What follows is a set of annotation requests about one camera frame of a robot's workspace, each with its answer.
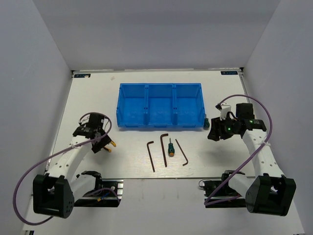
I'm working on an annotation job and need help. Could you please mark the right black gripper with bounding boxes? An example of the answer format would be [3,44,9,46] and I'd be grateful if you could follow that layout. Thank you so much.
[207,114,240,141]

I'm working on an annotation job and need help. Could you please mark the yellow-handled needle-nose pliers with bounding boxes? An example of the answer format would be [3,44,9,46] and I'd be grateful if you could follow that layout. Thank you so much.
[103,141,116,153]

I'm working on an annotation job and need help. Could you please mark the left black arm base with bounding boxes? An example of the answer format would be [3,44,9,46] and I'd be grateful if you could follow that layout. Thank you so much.
[74,179,124,208]

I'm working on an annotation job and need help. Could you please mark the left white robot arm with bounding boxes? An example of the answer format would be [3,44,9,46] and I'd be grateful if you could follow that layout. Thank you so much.
[33,113,111,218]

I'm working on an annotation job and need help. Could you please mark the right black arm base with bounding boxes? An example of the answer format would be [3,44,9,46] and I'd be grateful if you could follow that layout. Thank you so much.
[198,179,246,209]

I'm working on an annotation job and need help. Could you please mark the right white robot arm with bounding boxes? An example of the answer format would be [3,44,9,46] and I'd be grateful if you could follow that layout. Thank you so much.
[204,103,296,216]

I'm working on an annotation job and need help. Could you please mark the small green stubby screwdriver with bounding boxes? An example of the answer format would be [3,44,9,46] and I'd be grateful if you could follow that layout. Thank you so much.
[203,118,210,130]

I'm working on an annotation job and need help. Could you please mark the right corner logo sticker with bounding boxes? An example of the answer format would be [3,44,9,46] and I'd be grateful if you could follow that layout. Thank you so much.
[221,70,238,75]

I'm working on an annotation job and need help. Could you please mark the corner logo sticker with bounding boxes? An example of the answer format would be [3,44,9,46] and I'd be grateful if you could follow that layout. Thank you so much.
[74,73,91,78]
[221,70,238,75]

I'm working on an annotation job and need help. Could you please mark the left corner logo sticker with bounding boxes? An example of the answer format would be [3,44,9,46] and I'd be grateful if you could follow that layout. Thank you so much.
[74,73,91,78]

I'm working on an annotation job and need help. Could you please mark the left dark hex key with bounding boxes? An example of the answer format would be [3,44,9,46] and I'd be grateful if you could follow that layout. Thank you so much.
[146,141,155,173]

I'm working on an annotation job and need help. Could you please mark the right thin hex key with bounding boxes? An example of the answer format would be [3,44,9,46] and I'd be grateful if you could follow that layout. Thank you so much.
[175,139,189,166]

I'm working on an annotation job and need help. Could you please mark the middle large hex key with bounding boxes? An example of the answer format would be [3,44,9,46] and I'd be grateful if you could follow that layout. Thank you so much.
[160,133,168,167]

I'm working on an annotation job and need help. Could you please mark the blue three-compartment plastic bin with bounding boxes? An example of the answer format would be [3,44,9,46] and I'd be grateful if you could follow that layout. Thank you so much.
[116,83,205,129]

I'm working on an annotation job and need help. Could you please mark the green orange-tipped screwdriver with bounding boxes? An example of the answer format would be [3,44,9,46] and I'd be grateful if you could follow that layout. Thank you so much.
[168,138,175,157]

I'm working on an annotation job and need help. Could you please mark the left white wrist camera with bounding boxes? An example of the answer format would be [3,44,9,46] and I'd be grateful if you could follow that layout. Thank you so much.
[78,115,90,125]

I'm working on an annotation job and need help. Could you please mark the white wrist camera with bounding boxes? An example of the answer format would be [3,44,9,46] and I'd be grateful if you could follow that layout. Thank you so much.
[78,115,90,125]
[215,102,231,120]

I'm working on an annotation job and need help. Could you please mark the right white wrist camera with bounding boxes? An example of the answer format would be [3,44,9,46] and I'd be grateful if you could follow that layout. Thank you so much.
[215,102,231,120]

